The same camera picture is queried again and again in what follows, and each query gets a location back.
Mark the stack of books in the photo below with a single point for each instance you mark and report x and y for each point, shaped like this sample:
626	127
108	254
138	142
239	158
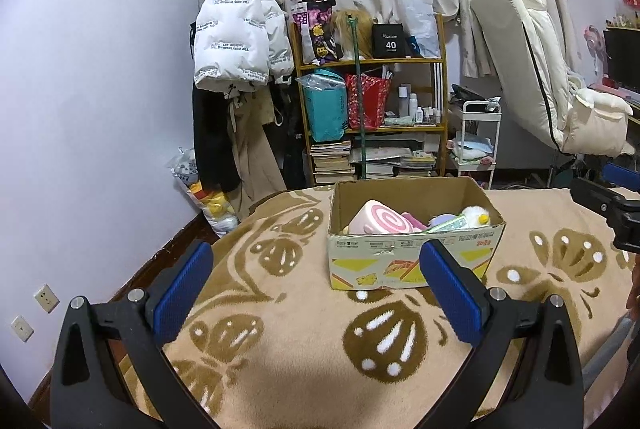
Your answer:
330	163

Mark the person's right hand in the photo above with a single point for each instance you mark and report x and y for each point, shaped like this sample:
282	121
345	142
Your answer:
632	303

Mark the blond wig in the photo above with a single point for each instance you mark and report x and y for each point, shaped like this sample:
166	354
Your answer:
343	35

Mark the black hanging garment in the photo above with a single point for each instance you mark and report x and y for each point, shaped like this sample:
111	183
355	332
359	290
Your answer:
212	144

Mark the colourful printed bag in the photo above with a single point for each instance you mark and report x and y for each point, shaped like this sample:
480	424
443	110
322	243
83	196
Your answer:
313	20

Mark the open cardboard box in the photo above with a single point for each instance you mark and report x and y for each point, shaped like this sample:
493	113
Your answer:
369	262

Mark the white wall socket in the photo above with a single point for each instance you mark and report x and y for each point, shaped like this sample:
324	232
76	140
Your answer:
22	328
45	297

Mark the pink plush toy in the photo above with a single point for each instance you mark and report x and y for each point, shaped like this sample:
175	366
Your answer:
416	224

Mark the white rolling cart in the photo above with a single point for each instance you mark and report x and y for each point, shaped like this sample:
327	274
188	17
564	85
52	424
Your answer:
474	147

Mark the black box marked 40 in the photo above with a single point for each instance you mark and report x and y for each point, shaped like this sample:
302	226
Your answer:
388	41

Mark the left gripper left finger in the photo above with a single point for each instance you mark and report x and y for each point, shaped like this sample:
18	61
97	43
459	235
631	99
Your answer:
87	388

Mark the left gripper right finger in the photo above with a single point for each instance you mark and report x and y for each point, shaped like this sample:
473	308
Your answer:
545	386

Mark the wooden bookshelf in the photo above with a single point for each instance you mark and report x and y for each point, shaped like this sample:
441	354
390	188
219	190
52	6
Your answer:
434	95

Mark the white fluffy plush black hat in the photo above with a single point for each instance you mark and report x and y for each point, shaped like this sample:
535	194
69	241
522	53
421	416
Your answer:
475	217

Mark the purple round plush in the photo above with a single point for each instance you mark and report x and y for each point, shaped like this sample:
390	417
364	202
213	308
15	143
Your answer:
439	219

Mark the beige hanging coat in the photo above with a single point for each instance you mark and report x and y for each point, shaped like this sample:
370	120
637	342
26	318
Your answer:
260	175

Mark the white folded mattress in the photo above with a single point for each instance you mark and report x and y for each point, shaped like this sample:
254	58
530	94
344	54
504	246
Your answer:
543	95

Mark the red patterned gift bag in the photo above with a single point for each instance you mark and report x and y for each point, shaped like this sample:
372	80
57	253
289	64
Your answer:
374	93

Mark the pink swirl roll plush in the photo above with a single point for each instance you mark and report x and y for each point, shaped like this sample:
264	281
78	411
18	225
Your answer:
375	218

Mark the plastic bag with toys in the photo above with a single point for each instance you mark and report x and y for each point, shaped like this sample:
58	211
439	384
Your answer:
213	204

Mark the green pole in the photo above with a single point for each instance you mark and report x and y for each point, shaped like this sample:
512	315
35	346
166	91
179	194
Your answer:
360	99

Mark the teal bag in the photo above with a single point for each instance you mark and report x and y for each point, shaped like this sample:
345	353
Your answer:
326	104

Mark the white plastic bag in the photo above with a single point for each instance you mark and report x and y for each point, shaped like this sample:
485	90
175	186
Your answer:
419	19

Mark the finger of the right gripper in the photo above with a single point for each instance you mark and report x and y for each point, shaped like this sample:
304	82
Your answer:
608	204
621	177

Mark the green tissue pack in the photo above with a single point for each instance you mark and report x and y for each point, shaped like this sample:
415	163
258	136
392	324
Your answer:
457	223

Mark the white puffer jacket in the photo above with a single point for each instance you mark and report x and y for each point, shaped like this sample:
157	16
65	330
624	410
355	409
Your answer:
240	46

